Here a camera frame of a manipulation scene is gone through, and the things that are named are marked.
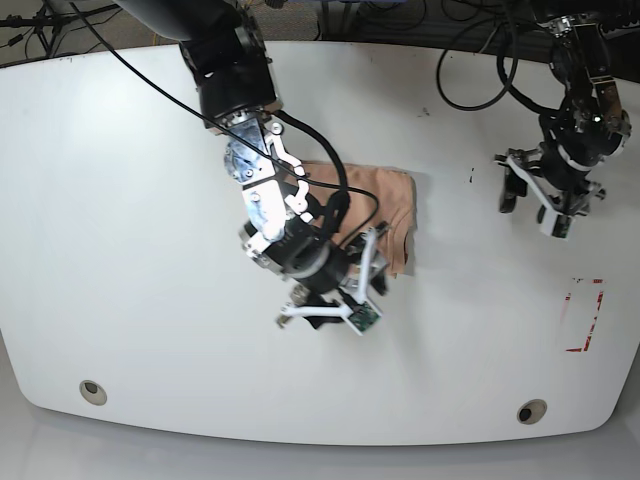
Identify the red tape rectangle marking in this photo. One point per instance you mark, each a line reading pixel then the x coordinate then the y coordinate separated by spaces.
pixel 580 313

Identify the peach T-shirt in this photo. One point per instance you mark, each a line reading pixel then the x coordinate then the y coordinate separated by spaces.
pixel 396 194

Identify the right table grommet hole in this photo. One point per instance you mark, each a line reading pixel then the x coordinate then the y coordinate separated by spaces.
pixel 532 412

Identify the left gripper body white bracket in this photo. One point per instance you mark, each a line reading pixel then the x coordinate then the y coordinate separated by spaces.
pixel 573 200

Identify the table grommet hole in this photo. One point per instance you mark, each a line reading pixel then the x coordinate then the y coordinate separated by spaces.
pixel 532 412
pixel 93 393

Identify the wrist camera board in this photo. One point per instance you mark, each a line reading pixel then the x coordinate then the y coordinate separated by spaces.
pixel 363 317
pixel 554 224

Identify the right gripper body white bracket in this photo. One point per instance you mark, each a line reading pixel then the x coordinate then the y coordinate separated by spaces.
pixel 332 280

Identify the black tripod stand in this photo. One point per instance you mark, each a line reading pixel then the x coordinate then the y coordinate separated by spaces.
pixel 48 25

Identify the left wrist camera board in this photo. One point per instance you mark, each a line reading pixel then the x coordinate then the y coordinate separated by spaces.
pixel 554 224

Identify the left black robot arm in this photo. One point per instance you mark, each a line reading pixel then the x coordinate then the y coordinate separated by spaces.
pixel 588 127

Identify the left table grommet hole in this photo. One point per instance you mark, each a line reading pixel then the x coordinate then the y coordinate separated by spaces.
pixel 93 393

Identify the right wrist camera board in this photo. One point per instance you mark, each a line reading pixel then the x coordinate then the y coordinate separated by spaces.
pixel 363 317

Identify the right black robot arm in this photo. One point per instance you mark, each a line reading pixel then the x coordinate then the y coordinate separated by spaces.
pixel 288 231

